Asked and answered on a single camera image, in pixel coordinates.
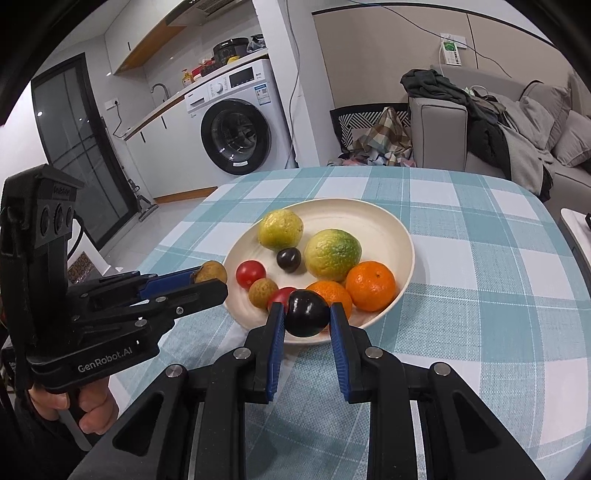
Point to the dark glass door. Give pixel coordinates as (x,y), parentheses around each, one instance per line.
(69,147)

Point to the dark purple cherry tomato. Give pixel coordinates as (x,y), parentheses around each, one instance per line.
(307,313)
(289,259)

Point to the white kitchen counter cabinet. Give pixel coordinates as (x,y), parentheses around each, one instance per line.
(171,152)

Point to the white wall power strip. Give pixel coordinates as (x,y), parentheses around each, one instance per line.
(451,50)

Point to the black rice cooker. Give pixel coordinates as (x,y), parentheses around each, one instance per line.
(229,51)

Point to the white washing machine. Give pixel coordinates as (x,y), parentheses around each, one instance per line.
(221,92)

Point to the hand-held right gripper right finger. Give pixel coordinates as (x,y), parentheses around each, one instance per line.
(340,357)

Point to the yellow bottle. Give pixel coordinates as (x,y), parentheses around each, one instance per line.
(186,79)

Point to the cream oval plate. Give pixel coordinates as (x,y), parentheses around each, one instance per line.
(388,240)

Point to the brown longan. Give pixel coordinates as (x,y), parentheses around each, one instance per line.
(212,272)
(262,293)

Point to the red cherry tomato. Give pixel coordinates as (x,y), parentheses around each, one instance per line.
(250,273)
(279,295)

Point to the grey blanket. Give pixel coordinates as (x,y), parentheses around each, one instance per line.
(521,157)

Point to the white wall cabinet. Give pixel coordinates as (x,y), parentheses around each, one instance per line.
(134,37)

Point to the orange mandarin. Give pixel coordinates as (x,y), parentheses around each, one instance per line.
(333,293)
(371,285)

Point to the chrome faucet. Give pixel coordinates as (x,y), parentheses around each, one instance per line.
(160,88)

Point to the patterned cardboard box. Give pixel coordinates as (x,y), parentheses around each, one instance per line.
(85,268)

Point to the grey sofa cushion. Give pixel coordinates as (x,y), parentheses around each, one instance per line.
(575,138)
(542,110)

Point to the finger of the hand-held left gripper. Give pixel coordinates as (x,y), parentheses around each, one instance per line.
(171,280)
(198,295)

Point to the person's left hand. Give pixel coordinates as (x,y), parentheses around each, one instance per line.
(99,406)

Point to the range hood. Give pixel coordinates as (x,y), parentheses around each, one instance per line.
(203,9)

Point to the white side table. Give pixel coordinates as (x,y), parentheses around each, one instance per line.
(577,230)

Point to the teal checked tablecloth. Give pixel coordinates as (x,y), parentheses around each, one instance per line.
(461,300)

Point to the dark clothes pile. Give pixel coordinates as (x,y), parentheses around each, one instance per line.
(438,85)

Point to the floor mop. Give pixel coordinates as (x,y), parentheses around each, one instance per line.
(143,203)

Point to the black patterned laundry basket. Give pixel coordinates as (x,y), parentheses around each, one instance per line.
(344,124)

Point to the person's left forearm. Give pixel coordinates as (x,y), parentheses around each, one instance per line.
(37,447)

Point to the small yellow-green citrus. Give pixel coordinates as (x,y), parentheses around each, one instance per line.
(280,229)

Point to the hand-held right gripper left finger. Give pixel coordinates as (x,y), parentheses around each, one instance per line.
(275,353)

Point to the plaid cloth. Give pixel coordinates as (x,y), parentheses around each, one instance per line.
(385,136)

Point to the grey sofa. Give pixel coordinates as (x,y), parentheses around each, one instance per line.
(438,134)

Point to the large yellow-green citrus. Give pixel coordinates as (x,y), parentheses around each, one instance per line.
(332,254)

